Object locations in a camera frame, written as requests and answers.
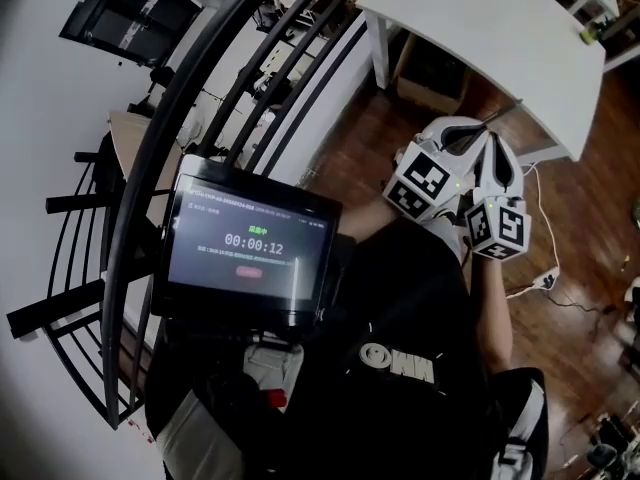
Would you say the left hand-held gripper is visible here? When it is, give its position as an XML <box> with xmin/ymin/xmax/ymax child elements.
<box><xmin>382</xmin><ymin>116</ymin><xmax>489</xmax><ymax>225</ymax></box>

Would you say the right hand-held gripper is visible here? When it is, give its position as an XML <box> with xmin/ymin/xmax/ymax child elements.
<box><xmin>464</xmin><ymin>135</ymin><xmax>532</xmax><ymax>264</ymax></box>

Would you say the person's right forearm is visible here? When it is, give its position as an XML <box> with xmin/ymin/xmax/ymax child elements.
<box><xmin>469</xmin><ymin>255</ymin><xmax>516</xmax><ymax>374</ymax></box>

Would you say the person's left forearm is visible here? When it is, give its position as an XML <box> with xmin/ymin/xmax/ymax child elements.
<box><xmin>342</xmin><ymin>197</ymin><xmax>406</xmax><ymax>242</ymax></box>

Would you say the brown cardboard box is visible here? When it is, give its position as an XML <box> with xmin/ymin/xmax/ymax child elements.
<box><xmin>392</xmin><ymin>32</ymin><xmax>471</xmax><ymax>117</ymax></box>

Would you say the person's right leg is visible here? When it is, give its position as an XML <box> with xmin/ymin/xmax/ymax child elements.
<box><xmin>424</xmin><ymin>207</ymin><xmax>469</xmax><ymax>264</ymax></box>

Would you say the white power strip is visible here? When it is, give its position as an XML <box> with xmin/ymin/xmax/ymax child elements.
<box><xmin>532</xmin><ymin>267</ymin><xmax>561</xmax><ymax>292</ymax></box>

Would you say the person's black shirt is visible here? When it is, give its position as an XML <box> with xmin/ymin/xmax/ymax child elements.
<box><xmin>144</xmin><ymin>217</ymin><xmax>551</xmax><ymax>480</ymax></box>

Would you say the green plant in vase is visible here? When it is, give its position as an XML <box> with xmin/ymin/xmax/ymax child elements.
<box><xmin>579</xmin><ymin>22</ymin><xmax>604</xmax><ymax>47</ymax></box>

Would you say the black chest-mounted monitor screen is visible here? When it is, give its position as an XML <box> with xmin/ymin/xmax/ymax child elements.
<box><xmin>149</xmin><ymin>155</ymin><xmax>346</xmax><ymax>329</ymax></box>

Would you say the black metal railing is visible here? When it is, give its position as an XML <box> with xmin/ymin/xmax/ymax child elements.
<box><xmin>4</xmin><ymin>0</ymin><xmax>386</xmax><ymax>432</ymax></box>

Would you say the light wooden desk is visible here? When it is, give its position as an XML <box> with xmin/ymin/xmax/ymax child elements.
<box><xmin>107</xmin><ymin>110</ymin><xmax>171</xmax><ymax>194</ymax></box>

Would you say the black double door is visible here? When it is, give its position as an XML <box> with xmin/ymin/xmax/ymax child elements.
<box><xmin>58</xmin><ymin>0</ymin><xmax>204</xmax><ymax>69</ymax></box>

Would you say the white power cable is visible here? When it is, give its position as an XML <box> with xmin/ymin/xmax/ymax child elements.
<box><xmin>504</xmin><ymin>165</ymin><xmax>564</xmax><ymax>299</ymax></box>

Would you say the black floor cable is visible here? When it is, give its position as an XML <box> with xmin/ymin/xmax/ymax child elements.
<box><xmin>547</xmin><ymin>290</ymin><xmax>621</xmax><ymax>319</ymax></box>

